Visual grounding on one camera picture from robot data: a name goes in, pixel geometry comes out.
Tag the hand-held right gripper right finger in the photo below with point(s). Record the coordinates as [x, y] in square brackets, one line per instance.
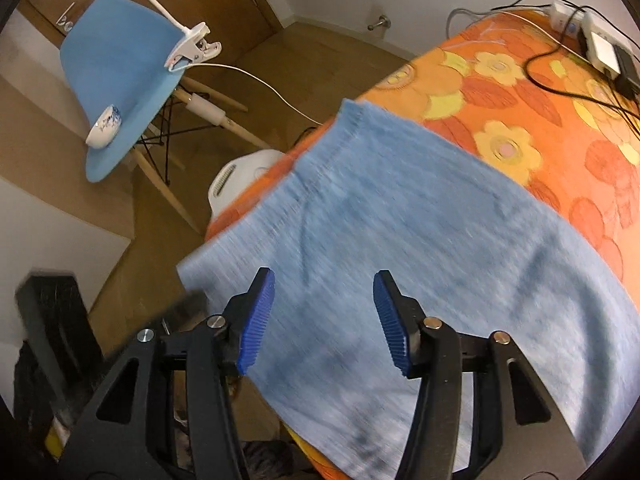
[392, 325]

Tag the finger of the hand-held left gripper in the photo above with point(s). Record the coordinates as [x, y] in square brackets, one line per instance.
[187, 304]

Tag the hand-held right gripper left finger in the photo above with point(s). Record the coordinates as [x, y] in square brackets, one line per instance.
[257, 320]

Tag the blue denim pants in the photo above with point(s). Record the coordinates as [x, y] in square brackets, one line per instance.
[400, 210]

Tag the black box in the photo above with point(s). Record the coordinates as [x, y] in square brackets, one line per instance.
[55, 320]

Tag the white fan heater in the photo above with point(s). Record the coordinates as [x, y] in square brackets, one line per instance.
[240, 170]

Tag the white bowl with blue print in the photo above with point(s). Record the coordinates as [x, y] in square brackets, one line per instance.
[102, 130]

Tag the orange floral tablecloth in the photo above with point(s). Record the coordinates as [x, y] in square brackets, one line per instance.
[500, 110]

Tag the blue chair with wooden legs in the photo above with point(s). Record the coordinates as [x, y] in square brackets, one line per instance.
[115, 60]

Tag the white clip lamp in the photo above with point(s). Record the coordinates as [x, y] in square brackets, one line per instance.
[192, 40]

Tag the metal door stop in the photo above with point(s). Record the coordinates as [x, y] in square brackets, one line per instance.
[382, 22]

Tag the black charger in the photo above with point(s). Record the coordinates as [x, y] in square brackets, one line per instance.
[627, 67]

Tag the white charger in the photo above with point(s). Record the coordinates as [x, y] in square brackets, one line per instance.
[607, 50]

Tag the white power strip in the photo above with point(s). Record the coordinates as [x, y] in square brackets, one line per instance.
[565, 15]

